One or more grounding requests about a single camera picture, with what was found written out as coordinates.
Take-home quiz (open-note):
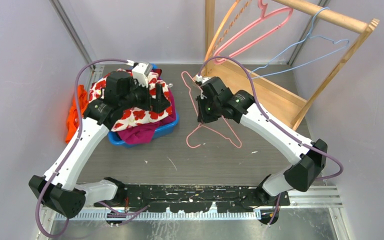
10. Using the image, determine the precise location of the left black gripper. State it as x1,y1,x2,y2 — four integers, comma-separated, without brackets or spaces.
120,76,170,114

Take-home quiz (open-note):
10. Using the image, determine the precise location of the floral white red garment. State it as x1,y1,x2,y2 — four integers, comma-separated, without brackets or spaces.
85,67,175,132

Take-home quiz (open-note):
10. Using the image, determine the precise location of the pink wire hanger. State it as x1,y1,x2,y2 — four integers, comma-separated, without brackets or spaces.
180,71,243,149

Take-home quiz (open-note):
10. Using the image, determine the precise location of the pink plastic clip hanger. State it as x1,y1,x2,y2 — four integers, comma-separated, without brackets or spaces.
211,0,295,65

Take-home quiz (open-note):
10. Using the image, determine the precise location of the magenta garment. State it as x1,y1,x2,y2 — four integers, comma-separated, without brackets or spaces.
114,89,178,147

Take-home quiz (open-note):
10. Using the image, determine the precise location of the wooden hanger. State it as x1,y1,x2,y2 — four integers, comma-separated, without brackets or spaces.
204,0,253,61

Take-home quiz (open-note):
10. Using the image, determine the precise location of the blue wire hanger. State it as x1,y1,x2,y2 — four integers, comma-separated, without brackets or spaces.
248,7,350,80

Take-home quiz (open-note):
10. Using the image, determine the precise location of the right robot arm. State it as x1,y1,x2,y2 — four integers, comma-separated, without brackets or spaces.
195,75,328,206

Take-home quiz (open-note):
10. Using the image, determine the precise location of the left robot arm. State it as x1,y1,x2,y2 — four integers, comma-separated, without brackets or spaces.
28,68,175,219

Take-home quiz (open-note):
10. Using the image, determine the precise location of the blue plastic bin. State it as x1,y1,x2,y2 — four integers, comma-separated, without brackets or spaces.
107,62,180,149

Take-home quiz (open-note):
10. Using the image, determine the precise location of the wooden clothes rack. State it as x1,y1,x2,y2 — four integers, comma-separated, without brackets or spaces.
201,0,381,130

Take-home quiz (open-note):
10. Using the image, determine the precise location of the orange cloth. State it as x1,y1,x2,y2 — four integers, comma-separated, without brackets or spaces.
65,84,89,144

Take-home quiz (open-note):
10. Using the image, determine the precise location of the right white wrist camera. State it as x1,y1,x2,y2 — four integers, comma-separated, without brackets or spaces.
193,74,211,86

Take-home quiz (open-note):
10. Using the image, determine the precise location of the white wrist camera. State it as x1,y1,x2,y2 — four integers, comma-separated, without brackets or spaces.
126,60,153,88
193,74,211,86

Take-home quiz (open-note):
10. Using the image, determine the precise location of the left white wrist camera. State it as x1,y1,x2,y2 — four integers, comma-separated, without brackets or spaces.
126,60,153,88

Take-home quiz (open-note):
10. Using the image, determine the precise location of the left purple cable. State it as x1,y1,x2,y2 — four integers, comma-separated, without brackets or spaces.
34,58,150,239

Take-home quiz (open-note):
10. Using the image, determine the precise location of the purple cable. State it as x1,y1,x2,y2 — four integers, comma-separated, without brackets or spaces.
34,58,150,239
197,55,345,228

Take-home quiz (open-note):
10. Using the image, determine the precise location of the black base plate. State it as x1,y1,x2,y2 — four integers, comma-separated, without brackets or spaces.
103,184,291,226

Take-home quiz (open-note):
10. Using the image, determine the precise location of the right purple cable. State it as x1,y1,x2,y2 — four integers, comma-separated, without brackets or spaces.
197,55,345,228

